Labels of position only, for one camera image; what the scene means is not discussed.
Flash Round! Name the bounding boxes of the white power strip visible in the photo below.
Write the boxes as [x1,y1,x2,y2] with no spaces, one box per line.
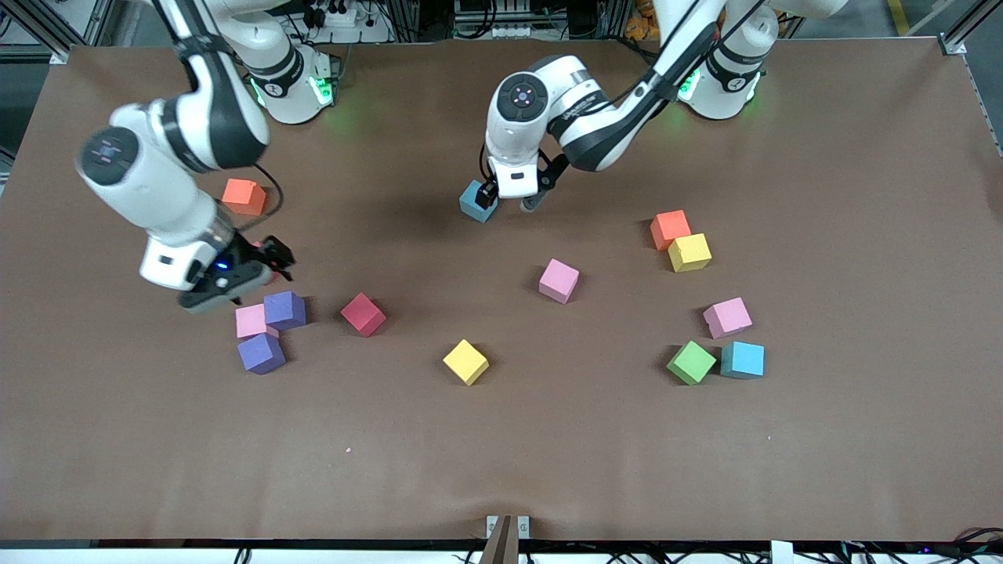
[301,0,369,31]

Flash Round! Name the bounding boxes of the purple foam cube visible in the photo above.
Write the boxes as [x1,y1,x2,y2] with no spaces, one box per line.
[237,333,287,375]
[263,291,307,331]

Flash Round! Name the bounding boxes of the green foam cube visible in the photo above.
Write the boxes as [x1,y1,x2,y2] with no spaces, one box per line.
[666,340,718,385]

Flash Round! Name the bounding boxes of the orange foam cube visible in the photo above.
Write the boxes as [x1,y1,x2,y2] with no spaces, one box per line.
[650,210,693,251]
[222,179,267,216]

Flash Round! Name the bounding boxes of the aluminium frame profile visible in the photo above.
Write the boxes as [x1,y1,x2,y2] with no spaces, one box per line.
[936,0,1003,57]
[0,0,107,65]

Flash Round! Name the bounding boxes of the blue foam cube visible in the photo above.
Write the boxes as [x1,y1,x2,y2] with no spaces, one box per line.
[458,179,496,223]
[720,341,766,380]

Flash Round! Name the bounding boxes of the brown paper table cover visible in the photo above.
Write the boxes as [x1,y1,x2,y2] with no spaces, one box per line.
[0,35,1003,545]

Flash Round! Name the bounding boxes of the red foam cube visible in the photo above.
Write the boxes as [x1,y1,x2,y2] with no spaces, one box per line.
[252,242,284,286]
[340,292,389,338]

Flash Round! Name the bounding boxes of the orange snack bag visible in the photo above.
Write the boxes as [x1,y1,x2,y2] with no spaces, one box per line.
[625,0,663,42]

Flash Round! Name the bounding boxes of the yellow foam cube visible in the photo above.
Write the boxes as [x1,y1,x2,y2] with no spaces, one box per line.
[668,233,713,273]
[443,338,490,386]

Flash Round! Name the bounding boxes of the pink foam cube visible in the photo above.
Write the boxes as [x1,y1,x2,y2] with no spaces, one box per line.
[702,297,753,339]
[235,304,280,339]
[538,258,581,305]

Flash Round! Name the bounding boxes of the metal clamp bracket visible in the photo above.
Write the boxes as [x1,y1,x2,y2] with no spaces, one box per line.
[486,515,531,541]

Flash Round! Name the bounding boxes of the brown wooden strip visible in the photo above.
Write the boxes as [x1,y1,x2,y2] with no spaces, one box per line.
[479,515,512,564]

